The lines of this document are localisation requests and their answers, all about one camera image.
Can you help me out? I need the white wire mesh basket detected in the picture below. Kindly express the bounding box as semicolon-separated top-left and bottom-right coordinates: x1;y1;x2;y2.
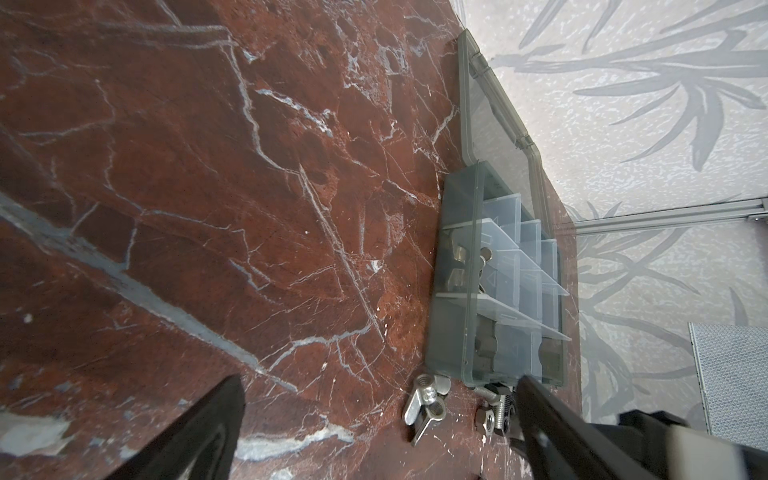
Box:
689;323;767;451

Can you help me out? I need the silver wing nut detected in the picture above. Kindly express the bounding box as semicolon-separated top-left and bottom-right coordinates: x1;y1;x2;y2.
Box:
403;373;451;446

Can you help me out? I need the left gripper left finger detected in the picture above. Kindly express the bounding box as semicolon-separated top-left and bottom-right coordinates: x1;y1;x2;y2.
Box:
108;375;245;479

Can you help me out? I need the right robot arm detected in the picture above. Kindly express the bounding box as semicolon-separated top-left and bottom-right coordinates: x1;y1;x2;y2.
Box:
595;410;767;479

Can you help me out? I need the clear compartment organizer box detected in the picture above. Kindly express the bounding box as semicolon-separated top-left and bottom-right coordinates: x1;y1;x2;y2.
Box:
425;31;569;387

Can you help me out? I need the silver bolt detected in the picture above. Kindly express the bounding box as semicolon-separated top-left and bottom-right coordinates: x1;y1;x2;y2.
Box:
473;383;515;437

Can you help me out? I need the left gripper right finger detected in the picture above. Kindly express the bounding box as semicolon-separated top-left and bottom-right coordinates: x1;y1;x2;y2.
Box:
516;376;653;479

